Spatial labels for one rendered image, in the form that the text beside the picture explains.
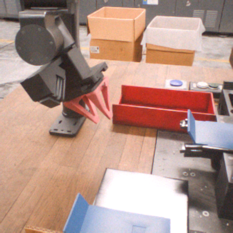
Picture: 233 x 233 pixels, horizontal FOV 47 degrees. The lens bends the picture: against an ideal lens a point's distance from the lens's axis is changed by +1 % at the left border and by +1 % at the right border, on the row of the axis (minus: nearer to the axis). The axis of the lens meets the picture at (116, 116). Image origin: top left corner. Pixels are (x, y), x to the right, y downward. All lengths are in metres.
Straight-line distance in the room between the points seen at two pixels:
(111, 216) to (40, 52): 0.27
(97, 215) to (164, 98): 0.42
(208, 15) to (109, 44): 2.53
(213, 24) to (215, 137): 4.52
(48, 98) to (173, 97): 0.43
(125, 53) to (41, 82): 2.41
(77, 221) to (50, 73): 0.23
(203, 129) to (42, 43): 0.33
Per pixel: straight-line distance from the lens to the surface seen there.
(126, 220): 0.45
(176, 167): 0.58
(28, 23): 0.39
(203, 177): 0.57
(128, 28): 2.70
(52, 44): 0.39
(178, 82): 0.85
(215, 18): 4.98
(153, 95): 0.76
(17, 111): 0.80
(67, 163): 0.58
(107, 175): 0.52
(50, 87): 0.40
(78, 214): 0.44
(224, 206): 0.49
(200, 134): 0.52
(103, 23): 2.76
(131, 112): 0.66
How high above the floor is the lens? 1.29
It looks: 32 degrees down
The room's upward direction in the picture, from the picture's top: straight up
